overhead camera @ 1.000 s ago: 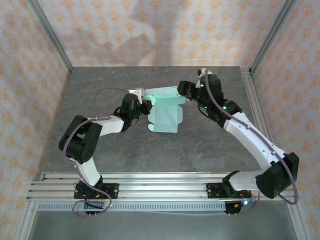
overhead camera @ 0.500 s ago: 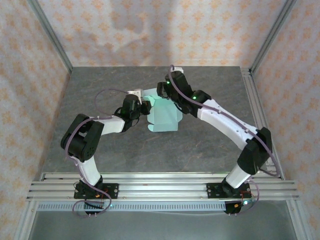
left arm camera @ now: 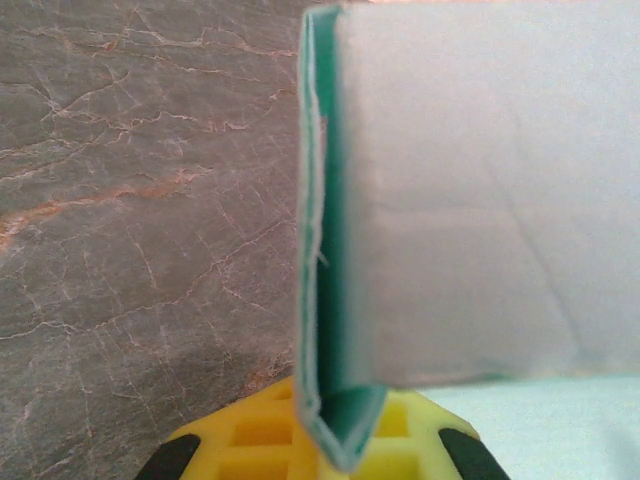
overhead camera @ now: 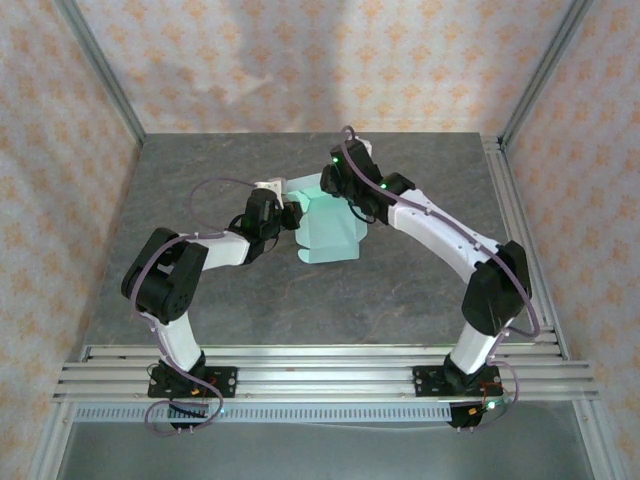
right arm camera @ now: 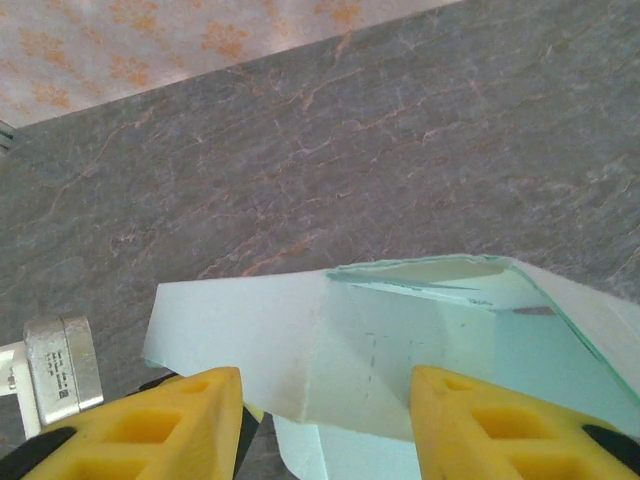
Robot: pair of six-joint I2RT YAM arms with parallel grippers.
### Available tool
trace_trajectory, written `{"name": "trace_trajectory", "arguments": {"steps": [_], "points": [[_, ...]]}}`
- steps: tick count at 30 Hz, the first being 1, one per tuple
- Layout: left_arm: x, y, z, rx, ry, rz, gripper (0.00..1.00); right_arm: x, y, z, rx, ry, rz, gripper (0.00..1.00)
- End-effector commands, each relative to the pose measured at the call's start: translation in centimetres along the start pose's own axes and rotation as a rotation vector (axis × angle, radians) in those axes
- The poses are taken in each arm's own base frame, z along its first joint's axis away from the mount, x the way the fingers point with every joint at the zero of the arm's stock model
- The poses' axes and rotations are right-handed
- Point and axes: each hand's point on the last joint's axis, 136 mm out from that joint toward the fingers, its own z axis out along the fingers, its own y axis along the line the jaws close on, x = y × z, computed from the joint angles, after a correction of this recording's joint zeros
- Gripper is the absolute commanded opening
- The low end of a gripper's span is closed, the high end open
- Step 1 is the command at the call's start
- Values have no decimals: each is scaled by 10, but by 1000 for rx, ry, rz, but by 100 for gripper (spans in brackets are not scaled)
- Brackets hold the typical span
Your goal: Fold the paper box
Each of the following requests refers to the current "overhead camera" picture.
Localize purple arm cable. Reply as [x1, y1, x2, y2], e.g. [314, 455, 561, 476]
[130, 177, 261, 437]
[339, 124, 544, 432]

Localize aluminium side rail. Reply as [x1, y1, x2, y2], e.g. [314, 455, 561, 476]
[481, 134, 571, 362]

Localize mint green cloth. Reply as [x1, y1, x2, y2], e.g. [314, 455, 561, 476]
[284, 172, 369, 265]

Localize aluminium mounting rails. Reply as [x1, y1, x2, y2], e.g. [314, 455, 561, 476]
[52, 343, 599, 402]

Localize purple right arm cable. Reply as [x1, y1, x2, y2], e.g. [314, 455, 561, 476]
[339, 124, 544, 432]

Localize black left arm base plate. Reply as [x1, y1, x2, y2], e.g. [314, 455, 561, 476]
[147, 364, 239, 399]

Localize slotted grey cable duct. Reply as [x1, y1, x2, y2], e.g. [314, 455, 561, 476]
[74, 403, 454, 424]

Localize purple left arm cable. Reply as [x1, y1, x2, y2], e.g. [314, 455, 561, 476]
[130, 177, 261, 437]

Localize aluminium frame post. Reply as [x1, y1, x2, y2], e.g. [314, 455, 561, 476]
[498, 0, 594, 147]
[57, 0, 147, 149]

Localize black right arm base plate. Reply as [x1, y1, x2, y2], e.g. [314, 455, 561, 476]
[413, 364, 501, 399]

